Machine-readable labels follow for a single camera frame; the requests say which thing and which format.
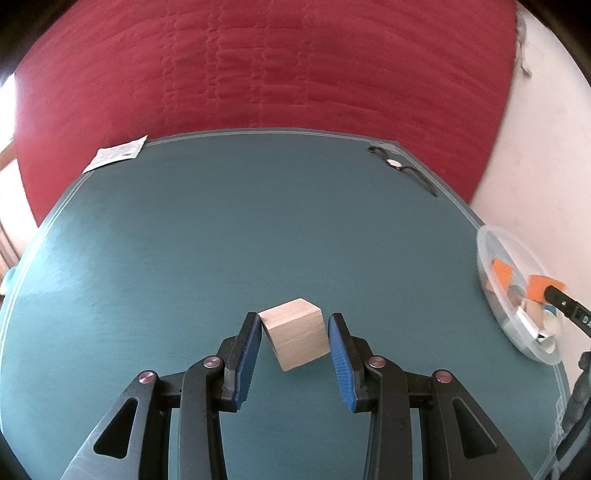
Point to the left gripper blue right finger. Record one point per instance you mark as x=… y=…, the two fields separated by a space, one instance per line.
x=458 y=438

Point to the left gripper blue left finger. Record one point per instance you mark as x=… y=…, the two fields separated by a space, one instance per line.
x=131 y=441

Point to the white small carton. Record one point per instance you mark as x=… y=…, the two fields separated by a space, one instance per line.
x=543 y=338

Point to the orange wedge block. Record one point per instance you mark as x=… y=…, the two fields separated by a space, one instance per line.
x=503 y=273
x=537 y=285

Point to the light wooden cube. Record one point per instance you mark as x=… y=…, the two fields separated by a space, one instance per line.
x=296 y=331

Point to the white ceramic cup holder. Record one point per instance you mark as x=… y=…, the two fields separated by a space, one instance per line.
x=551 y=323

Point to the clear plastic bowl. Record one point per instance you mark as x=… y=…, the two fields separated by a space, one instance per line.
x=494 y=242

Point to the green cutting mat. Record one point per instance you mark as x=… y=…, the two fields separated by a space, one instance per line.
x=150 y=263

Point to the black wristwatch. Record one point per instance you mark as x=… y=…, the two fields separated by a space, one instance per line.
x=388 y=157

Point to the red quilted bedspread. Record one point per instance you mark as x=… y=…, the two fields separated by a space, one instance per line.
x=432 y=75

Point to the white paper label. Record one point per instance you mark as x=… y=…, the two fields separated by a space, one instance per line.
x=114 y=154

